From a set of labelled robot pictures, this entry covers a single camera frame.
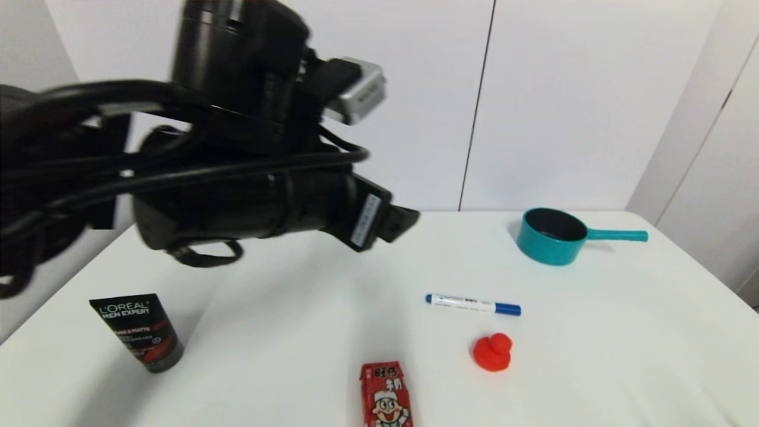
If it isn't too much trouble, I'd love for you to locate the red rubber duck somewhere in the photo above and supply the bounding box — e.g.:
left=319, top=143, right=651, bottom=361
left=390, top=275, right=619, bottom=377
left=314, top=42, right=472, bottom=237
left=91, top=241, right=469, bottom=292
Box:
left=472, top=333, right=513, bottom=372

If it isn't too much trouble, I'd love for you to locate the white marker with blue cap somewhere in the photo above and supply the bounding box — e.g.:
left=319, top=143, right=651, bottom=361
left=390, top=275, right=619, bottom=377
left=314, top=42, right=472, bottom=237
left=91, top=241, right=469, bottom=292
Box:
left=425, top=293, right=522, bottom=317

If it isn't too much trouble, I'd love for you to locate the red milk carton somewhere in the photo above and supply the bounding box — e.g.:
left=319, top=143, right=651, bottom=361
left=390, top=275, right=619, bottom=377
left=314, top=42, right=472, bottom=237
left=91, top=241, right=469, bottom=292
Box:
left=359, top=361, right=414, bottom=427

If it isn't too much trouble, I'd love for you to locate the black L'Oreal face wash tube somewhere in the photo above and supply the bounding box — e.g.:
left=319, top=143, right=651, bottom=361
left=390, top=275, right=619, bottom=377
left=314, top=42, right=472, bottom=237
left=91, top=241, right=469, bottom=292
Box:
left=89, top=294, right=184, bottom=374

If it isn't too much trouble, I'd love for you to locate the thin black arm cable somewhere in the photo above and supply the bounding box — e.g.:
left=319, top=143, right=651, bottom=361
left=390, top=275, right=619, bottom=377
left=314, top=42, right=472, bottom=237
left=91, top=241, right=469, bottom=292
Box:
left=0, top=128, right=371, bottom=238

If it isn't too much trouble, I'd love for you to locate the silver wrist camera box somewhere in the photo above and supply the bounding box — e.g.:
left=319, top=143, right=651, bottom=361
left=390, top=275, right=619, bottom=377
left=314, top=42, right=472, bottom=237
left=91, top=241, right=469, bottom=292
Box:
left=323, top=56, right=387, bottom=126

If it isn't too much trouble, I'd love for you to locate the teal saucepan with handle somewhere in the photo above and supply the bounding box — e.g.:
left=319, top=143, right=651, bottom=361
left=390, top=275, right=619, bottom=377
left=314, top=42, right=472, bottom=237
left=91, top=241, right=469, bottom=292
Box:
left=516, top=208, right=649, bottom=266

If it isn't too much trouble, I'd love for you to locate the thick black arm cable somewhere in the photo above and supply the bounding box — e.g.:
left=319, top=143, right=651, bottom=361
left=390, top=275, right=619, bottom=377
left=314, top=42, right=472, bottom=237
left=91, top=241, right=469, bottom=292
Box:
left=0, top=80, right=196, bottom=128

